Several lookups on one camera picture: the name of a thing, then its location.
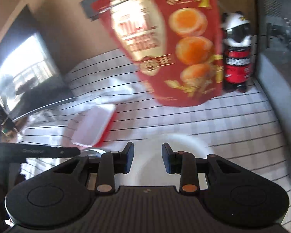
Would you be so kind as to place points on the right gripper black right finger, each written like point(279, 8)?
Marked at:
point(183, 164)

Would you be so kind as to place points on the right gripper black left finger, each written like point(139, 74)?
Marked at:
point(112, 163)

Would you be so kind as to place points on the stainless steel bowl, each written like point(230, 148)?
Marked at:
point(92, 152)

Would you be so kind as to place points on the white yellow-rimmed bowl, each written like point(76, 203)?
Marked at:
point(158, 160)

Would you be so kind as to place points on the red white rectangular tray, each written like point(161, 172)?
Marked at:
point(92, 125)

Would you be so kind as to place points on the white black checkered tablecloth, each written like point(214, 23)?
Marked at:
point(240, 127)

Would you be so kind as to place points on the black monitor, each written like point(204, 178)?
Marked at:
point(29, 78)

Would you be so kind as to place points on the red quail eggs bag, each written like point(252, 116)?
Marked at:
point(176, 46)

